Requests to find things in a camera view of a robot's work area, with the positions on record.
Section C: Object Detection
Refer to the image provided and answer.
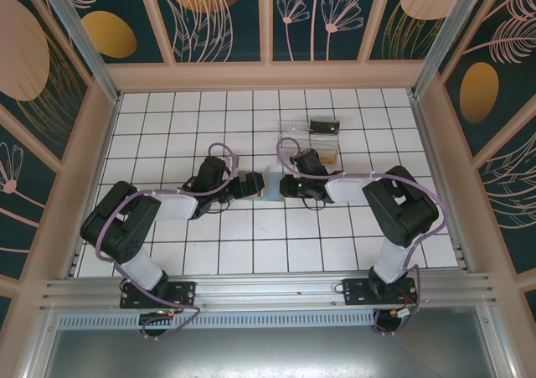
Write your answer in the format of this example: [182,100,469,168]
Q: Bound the green card holder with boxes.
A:
[234,168,290,204]

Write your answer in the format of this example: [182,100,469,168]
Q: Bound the clear acrylic organizer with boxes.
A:
[278,119,341,166]

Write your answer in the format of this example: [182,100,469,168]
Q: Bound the black card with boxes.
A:
[309,118,341,135]

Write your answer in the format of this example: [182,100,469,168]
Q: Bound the black electronics module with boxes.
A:
[139,310,177,338]
[374,306,420,336]

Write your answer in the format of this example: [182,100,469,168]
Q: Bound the grey metal sheet panel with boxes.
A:
[24,306,516,378]

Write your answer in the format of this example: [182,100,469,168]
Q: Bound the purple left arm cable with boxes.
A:
[95,142,243,341]

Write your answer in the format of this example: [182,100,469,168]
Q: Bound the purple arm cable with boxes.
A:
[95,142,243,341]
[276,137,446,337]

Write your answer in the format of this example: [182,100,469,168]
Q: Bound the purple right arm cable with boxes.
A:
[276,137,446,337]

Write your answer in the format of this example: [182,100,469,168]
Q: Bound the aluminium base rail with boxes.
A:
[39,272,497,312]

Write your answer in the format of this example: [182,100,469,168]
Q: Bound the aluminium side rail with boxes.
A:
[62,92,123,279]
[409,88,477,272]

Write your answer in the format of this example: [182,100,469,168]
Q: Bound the grey slotted cable duct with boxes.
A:
[57,310,378,331]

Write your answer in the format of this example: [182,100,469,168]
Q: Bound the aluminium frame post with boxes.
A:
[410,0,482,99]
[33,0,122,105]

